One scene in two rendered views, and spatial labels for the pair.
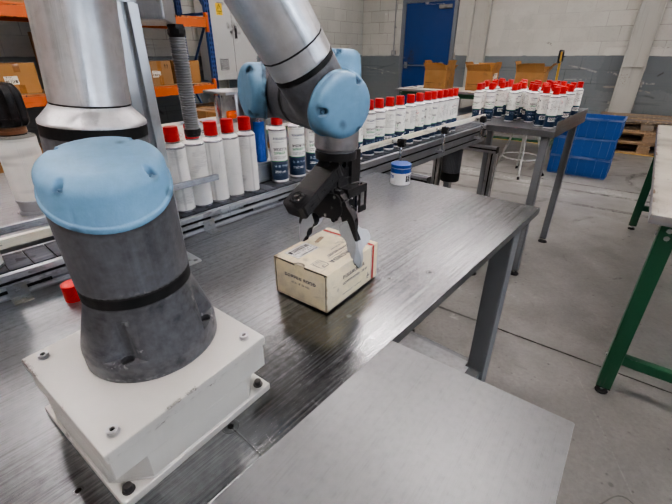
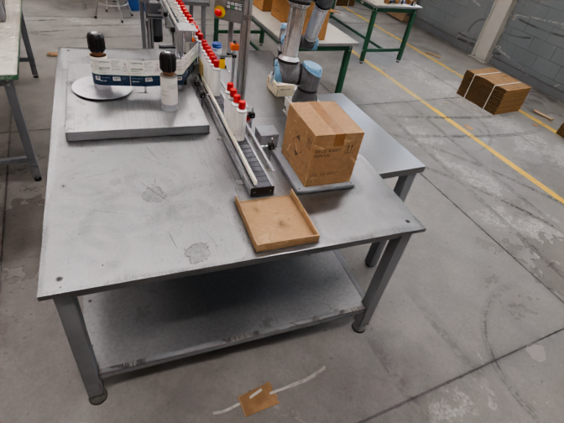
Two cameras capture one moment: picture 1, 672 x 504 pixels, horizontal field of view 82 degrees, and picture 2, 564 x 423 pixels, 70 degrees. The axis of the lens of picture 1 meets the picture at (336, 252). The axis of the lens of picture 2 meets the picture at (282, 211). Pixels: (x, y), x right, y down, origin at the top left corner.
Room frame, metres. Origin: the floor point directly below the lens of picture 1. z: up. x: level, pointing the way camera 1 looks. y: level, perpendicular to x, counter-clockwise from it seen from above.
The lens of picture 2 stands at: (-0.42, 2.29, 1.93)
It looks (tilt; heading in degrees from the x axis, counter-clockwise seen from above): 40 degrees down; 292
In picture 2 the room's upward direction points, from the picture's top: 11 degrees clockwise
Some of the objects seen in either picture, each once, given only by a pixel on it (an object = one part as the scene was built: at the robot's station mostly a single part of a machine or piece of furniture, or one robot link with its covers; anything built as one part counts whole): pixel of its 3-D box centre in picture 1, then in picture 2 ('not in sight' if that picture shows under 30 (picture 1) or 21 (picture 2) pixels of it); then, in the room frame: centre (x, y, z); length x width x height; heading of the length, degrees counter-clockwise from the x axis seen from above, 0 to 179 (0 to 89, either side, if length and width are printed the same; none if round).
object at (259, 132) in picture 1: (260, 147); not in sight; (1.18, 0.23, 0.98); 0.03 x 0.03 x 0.16
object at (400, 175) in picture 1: (400, 173); (216, 48); (1.32, -0.22, 0.86); 0.07 x 0.07 x 0.07
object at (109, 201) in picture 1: (116, 211); (309, 75); (0.38, 0.23, 1.09); 0.13 x 0.12 x 0.14; 32
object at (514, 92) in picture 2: not in sight; (493, 90); (-0.69, -3.53, 0.16); 0.65 x 0.54 x 0.32; 148
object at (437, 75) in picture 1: (439, 74); not in sight; (6.22, -1.51, 0.97); 0.47 x 0.41 x 0.37; 139
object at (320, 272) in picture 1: (327, 266); (280, 85); (0.65, 0.02, 0.87); 0.16 x 0.12 x 0.07; 143
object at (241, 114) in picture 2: not in sight; (241, 121); (0.48, 0.77, 0.98); 0.05 x 0.05 x 0.20
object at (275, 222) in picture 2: not in sight; (275, 217); (0.05, 1.14, 0.85); 0.30 x 0.26 x 0.04; 139
